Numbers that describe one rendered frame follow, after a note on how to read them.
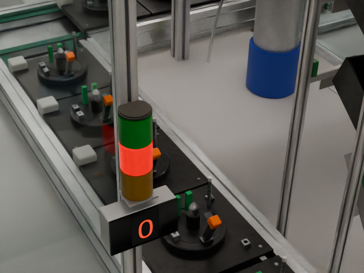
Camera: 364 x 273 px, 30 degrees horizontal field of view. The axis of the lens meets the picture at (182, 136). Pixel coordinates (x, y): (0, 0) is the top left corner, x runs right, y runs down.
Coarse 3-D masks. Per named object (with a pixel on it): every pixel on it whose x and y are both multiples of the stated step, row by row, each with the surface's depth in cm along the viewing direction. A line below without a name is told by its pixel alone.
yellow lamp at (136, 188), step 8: (152, 168) 103; (120, 176) 104; (128, 176) 102; (136, 176) 102; (144, 176) 102; (152, 176) 104; (128, 184) 103; (136, 184) 102; (144, 184) 103; (152, 184) 105; (128, 192) 103; (136, 192) 103; (144, 192) 104; (152, 192) 106; (136, 200) 104
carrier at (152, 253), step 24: (192, 192) 151; (216, 192) 151; (192, 216) 136; (240, 216) 145; (168, 240) 136; (192, 240) 136; (216, 240) 136; (264, 240) 139; (168, 264) 133; (192, 264) 133; (216, 264) 133; (240, 264) 134
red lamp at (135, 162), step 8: (120, 144) 100; (152, 144) 101; (120, 152) 100; (128, 152) 99; (136, 152) 99; (144, 152) 99; (152, 152) 101; (120, 160) 101; (128, 160) 100; (136, 160) 100; (144, 160) 100; (152, 160) 102; (120, 168) 103; (128, 168) 101; (136, 168) 100; (144, 168) 101
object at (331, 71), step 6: (324, 0) 117; (330, 0) 118; (336, 66) 129; (318, 72) 127; (324, 72) 127; (330, 72) 128; (336, 72) 129; (312, 78) 126; (318, 78) 127; (324, 78) 128
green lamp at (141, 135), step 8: (120, 120) 97; (128, 120) 96; (144, 120) 96; (120, 128) 98; (128, 128) 96; (136, 128) 96; (144, 128) 97; (120, 136) 98; (128, 136) 97; (136, 136) 97; (144, 136) 98; (152, 136) 100; (128, 144) 98; (136, 144) 98; (144, 144) 98
